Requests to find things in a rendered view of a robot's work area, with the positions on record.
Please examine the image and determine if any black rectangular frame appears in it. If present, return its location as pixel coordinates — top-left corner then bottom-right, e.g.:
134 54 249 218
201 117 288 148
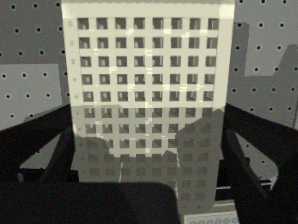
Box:
215 159 273 201

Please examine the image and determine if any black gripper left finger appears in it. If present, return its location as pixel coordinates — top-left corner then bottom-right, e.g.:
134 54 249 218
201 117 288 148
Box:
0 103 75 182

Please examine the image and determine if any grey perforated base plate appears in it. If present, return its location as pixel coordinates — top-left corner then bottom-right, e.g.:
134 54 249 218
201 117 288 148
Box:
0 0 298 184

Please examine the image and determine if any white multi-well plate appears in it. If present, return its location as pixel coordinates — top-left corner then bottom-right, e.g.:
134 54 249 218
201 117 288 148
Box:
180 200 239 224

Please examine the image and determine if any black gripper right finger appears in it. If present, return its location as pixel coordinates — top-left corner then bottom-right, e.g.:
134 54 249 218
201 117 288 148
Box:
221 103 298 224

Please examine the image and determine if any black raised platform on grey legs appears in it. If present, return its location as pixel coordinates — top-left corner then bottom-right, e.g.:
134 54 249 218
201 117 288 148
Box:
18 168 79 182

